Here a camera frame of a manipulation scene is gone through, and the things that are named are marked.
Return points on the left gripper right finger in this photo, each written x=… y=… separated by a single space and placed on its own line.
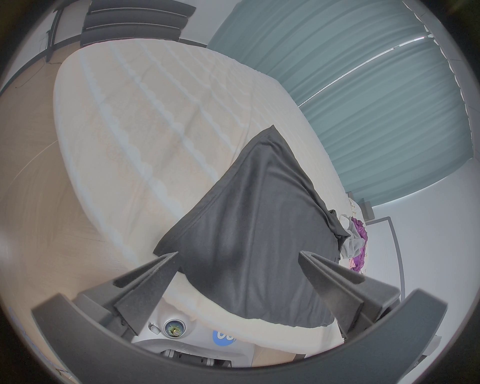
x=339 y=288

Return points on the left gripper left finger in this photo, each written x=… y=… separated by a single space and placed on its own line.
x=140 y=296

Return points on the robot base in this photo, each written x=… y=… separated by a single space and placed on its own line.
x=187 y=337

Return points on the pile of clothes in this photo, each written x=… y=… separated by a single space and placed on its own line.
x=355 y=243

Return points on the black T-shirt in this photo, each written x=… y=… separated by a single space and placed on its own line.
x=258 y=240

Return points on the blue-green curtain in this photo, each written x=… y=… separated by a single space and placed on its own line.
x=360 y=97

